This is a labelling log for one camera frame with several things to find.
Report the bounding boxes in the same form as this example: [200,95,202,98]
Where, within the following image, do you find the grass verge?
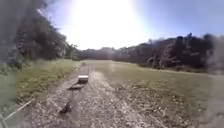
[0,58,83,114]

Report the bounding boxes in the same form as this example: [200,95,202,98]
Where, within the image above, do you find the small white robot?
[77,74,90,84]

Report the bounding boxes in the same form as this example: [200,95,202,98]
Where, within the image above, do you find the green grass field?
[87,59,224,128]

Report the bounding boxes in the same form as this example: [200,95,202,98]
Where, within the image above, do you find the grey gravel path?
[6,63,168,128]

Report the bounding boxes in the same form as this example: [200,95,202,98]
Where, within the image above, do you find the wood of dark trees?
[0,0,224,75]

